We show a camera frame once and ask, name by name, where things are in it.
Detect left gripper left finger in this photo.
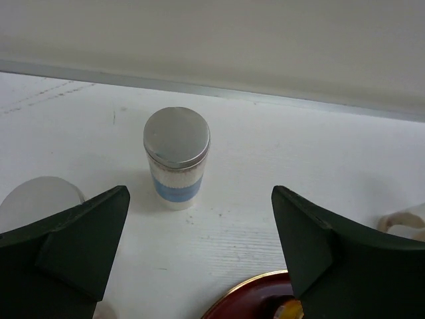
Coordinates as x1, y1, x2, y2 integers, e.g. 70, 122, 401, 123
1, 185, 129, 318

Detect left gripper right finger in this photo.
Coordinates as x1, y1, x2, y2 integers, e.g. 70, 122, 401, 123
272, 186, 424, 318

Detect silver lid blue label jar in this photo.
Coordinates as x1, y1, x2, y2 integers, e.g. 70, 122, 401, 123
143, 107, 211, 211

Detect red lid sauce jar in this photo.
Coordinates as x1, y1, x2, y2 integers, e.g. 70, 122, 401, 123
273, 299, 304, 319

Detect pink lid spice bottle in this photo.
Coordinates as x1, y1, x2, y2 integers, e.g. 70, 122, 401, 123
92, 299, 118, 319

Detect silver lid spice jar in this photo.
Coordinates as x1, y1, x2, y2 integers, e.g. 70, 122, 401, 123
1, 176, 86, 233

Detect black cap brown spice bottle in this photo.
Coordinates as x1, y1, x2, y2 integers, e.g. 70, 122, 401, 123
377, 203, 424, 242

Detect round red tray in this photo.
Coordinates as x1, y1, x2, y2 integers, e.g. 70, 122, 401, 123
203, 270, 296, 318

